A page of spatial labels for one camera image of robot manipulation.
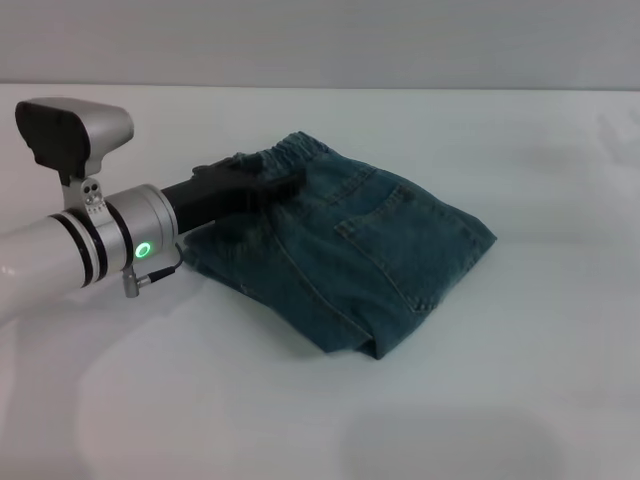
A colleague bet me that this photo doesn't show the left arm cable with plug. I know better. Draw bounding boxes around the left arm cable with plug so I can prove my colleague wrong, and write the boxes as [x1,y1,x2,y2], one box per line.
[122,244,187,300]

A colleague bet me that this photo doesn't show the blue denim shorts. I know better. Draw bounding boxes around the blue denim shorts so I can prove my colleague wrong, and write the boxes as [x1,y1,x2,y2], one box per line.
[182,130,499,361]

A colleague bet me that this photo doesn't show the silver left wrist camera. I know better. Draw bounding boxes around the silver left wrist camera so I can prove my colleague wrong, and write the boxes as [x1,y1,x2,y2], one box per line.
[14,97,135,214]

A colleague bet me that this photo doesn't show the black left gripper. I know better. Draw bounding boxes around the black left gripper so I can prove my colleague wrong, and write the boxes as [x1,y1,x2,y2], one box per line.
[160,153,306,236]

